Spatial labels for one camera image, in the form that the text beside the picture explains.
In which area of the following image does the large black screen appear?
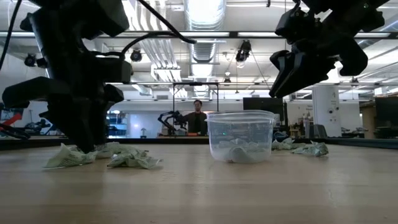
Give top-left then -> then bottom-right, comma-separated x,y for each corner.
243,97 -> 289,128

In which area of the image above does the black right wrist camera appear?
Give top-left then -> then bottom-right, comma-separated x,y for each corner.
275,6 -> 323,44

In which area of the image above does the blue storage shelf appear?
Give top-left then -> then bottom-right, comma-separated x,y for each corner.
107,110 -> 128,137

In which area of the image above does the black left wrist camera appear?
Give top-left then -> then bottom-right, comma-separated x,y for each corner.
93,57 -> 134,85

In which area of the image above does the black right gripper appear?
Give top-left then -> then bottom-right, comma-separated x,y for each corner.
269,29 -> 369,98

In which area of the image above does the clear plastic food container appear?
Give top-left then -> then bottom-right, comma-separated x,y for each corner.
205,110 -> 277,164

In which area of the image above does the red handled tool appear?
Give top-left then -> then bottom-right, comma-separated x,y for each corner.
1,112 -> 24,128

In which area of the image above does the black left camera cable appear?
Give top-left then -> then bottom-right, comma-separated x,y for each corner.
119,0 -> 197,57

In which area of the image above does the wooden cabinet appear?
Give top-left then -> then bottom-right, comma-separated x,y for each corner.
359,101 -> 377,139

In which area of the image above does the black ceiling spot lamp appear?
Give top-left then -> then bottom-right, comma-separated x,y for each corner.
129,49 -> 143,63
24,53 -> 37,68

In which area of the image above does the white building column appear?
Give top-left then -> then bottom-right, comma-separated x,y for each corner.
312,85 -> 341,138

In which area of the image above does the black aluminium rig frame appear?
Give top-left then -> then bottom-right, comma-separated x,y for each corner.
0,135 -> 398,151

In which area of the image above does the person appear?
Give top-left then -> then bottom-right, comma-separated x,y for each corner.
182,99 -> 208,137

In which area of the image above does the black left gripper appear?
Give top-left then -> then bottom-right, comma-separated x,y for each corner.
1,39 -> 125,154

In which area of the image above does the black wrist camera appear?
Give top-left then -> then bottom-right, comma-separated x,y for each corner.
275,6 -> 323,44
93,57 -> 134,85

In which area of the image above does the silver ventilation duct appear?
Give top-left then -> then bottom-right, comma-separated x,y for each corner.
183,0 -> 228,100

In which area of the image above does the black hanging ceiling camera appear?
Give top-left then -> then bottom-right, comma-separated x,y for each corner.
234,39 -> 252,63

